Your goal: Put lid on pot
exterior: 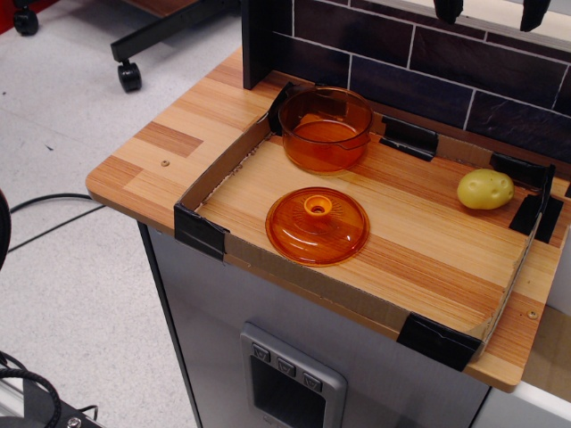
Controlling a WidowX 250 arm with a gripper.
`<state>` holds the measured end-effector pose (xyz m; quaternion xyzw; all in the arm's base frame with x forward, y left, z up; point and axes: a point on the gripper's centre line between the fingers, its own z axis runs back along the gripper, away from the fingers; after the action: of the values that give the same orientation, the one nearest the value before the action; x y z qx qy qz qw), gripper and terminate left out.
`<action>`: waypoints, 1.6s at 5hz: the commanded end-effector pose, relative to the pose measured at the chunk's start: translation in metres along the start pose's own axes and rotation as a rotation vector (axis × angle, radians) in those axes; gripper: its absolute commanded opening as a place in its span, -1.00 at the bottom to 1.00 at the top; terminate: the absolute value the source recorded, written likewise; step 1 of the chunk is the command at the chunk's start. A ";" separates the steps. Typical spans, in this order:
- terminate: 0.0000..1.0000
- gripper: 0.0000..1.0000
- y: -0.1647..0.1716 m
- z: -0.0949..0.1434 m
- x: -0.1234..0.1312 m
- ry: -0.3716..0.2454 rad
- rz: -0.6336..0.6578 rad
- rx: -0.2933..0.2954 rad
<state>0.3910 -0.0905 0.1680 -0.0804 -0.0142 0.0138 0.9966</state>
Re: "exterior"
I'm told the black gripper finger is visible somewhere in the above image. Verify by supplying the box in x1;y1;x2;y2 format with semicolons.
434;0;464;24
519;0;550;32

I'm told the orange transparent pot lid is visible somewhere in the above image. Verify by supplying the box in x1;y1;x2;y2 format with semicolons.
265;187;370;267

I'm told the orange transparent pot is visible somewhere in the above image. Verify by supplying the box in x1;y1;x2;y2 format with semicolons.
277;86;374;174

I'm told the dark brick backsplash panel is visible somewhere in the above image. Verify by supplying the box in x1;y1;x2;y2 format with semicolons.
242;1;570;162

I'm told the yellow toy potato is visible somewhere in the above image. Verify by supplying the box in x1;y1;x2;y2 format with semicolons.
457;169;515;210

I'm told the cardboard fence with black tape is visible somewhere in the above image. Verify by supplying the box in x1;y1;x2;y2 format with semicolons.
175;81;570;376

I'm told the black caster wheel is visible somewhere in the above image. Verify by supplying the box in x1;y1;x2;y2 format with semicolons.
13;8;39;37
118;62;142;93

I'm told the grey toy kitchen cabinet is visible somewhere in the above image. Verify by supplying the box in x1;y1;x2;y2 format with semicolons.
140;226;489;427

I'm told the grey button control panel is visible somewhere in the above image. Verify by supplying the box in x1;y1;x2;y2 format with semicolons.
240;323;348;428

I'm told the black caster wheel far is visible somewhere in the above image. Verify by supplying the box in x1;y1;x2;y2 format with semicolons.
13;8;39;37

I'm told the black floor cable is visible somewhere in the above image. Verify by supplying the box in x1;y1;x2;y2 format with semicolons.
7;192;106;254

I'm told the black cable bundle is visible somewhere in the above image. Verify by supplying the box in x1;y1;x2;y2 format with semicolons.
0;350;62;428

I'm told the black metal base plate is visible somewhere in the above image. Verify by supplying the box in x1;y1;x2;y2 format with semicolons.
24;394;102;428

